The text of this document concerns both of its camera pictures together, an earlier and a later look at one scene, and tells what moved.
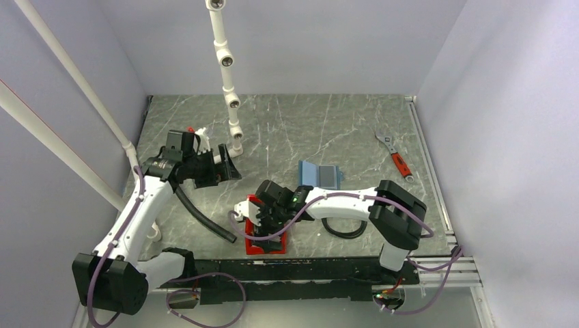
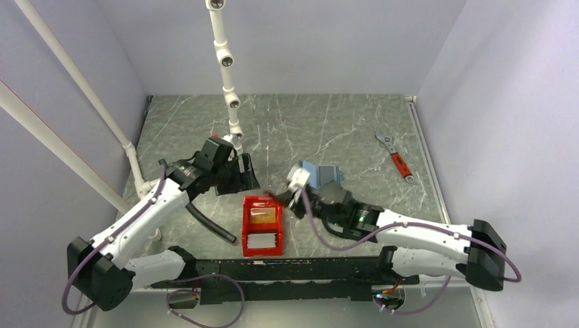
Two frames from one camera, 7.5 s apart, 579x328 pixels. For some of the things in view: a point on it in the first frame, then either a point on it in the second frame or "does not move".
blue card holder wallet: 321,177 does not move
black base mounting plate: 247,280 does not move
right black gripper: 262,228 -> 294,202
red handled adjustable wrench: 400,163 does not move
